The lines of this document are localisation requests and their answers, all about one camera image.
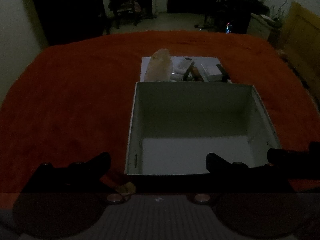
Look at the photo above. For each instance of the black tool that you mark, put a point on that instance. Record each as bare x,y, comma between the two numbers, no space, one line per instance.
187,73

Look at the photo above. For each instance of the small white box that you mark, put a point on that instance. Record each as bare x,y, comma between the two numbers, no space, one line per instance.
215,74

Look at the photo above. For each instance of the dark wardrobe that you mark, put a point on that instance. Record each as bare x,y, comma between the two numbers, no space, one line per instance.
62,10

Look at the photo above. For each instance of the translucent yellowish plastic packet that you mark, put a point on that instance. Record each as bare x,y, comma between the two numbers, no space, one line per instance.
158,66

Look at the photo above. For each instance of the white board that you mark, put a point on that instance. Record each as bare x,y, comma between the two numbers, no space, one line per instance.
210,61

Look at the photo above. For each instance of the clear plastic tube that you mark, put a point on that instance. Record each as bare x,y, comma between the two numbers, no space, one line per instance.
177,76

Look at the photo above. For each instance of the red tablecloth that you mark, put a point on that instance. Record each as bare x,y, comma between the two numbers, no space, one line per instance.
75,92

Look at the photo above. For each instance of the dark cluttered table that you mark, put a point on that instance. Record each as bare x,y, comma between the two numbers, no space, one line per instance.
235,7

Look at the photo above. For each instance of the black pen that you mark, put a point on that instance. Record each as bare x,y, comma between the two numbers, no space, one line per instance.
223,73

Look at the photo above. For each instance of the white fireplace surround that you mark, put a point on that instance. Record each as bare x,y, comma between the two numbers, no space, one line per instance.
154,2

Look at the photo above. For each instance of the yellow wooden door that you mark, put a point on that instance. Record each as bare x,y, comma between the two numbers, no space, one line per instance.
300,25

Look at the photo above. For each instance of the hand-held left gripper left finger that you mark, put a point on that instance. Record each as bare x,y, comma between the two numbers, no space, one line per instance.
101,161

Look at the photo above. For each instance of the white remote control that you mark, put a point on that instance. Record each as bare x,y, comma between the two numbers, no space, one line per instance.
183,63

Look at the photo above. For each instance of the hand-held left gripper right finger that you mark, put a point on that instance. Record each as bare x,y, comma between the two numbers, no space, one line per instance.
215,162

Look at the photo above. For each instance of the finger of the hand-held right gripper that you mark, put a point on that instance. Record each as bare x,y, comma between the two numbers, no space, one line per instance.
282,157
315,147

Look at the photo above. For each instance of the small coloured light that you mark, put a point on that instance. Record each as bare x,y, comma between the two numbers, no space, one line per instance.
228,28

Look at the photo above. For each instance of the white cabinet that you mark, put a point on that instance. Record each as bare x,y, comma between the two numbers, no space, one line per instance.
260,27

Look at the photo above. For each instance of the white cardboard box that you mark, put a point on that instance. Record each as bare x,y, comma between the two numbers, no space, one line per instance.
195,115

